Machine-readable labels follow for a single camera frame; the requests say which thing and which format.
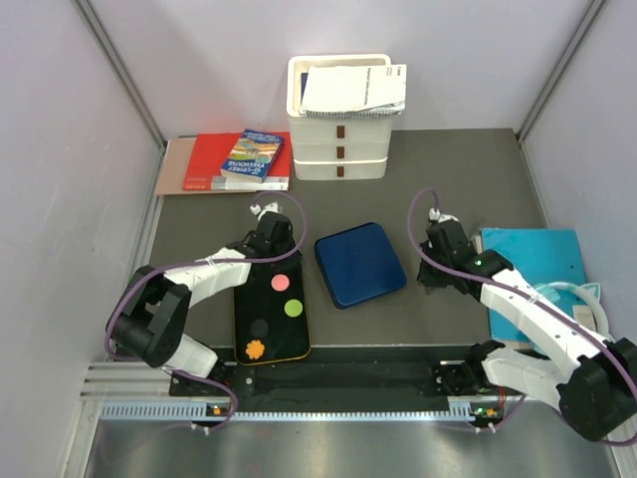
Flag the orange flower cookie bottom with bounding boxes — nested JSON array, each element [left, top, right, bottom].
[[245, 340, 266, 360]]

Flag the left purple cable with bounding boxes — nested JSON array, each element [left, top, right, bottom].
[[103, 191, 308, 429]]

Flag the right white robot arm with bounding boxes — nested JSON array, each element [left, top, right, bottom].
[[417, 209, 636, 442]]

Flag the blue paperback book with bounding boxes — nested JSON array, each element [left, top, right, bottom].
[[220, 129, 285, 183]]

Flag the pink round cookie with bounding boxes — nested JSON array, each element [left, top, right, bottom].
[[271, 274, 291, 292]]

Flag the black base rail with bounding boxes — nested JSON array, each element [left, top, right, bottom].
[[168, 346, 479, 412]]

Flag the purple cable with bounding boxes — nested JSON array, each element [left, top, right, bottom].
[[407, 187, 637, 446], [103, 191, 308, 429]]

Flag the black cookie tray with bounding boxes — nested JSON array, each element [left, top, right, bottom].
[[233, 260, 312, 366]]

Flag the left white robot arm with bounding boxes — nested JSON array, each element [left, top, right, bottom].
[[106, 205, 311, 395]]

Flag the white spiral notebook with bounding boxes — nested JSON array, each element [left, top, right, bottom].
[[300, 64, 407, 120]]

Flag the white stacked drawer box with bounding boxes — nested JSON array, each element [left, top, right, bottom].
[[287, 54, 394, 180]]

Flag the teal folder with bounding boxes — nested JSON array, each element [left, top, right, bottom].
[[476, 228, 587, 343]]

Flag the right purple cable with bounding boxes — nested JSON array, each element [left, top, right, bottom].
[[407, 187, 637, 446]]

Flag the red book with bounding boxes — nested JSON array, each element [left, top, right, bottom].
[[182, 131, 292, 191]]

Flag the teal cat-ear headphones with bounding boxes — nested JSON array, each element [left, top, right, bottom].
[[534, 281, 613, 340]]

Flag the green round cookie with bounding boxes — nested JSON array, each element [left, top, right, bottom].
[[284, 299, 304, 318]]

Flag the black sandwich cookie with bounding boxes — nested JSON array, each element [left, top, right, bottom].
[[250, 319, 269, 339]]

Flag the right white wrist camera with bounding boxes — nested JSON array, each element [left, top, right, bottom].
[[428, 207, 459, 224]]

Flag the blue tin lid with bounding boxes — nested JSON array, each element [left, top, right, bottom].
[[314, 222, 407, 309]]

